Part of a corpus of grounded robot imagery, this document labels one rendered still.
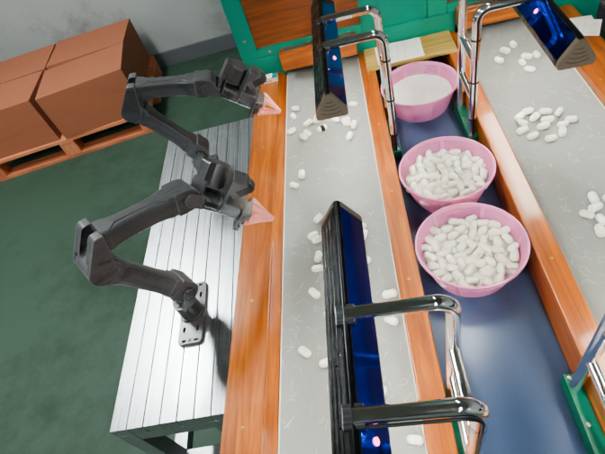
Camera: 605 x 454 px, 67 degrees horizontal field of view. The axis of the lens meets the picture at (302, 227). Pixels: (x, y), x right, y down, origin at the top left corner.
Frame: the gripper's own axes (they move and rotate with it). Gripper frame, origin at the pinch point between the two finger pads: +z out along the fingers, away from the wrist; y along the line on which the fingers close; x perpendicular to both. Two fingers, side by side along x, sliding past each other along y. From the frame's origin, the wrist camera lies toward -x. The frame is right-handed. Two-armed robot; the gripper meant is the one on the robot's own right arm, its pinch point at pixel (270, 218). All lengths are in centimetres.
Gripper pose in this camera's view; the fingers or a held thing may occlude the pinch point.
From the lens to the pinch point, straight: 121.7
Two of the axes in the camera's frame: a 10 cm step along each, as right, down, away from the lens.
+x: -4.5, 5.9, 6.7
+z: 8.9, 2.8, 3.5
